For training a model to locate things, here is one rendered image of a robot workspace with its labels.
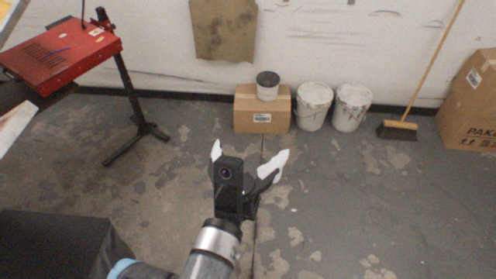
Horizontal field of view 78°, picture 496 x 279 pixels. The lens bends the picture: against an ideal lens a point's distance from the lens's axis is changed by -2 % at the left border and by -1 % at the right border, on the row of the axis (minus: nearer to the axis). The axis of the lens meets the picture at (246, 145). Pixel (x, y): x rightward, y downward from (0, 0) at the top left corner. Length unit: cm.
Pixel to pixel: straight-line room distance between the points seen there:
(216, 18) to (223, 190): 219
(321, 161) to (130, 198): 161
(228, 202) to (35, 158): 285
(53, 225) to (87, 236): 17
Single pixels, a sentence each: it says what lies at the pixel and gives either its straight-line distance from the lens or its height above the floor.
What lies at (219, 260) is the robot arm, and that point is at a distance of 50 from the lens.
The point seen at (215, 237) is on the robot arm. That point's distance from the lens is 51.
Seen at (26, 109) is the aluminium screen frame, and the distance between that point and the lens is 109.
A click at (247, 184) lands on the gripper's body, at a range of 56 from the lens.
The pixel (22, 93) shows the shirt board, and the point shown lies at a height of 95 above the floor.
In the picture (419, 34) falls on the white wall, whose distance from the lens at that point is 289.
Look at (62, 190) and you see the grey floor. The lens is 293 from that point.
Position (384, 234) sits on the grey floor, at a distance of 256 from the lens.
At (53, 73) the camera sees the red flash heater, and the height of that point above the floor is 110.
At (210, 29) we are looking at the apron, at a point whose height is 84.
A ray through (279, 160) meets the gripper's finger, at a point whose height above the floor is 169.
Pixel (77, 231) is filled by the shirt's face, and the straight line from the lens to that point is 149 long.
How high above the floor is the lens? 216
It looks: 51 degrees down
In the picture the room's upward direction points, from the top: straight up
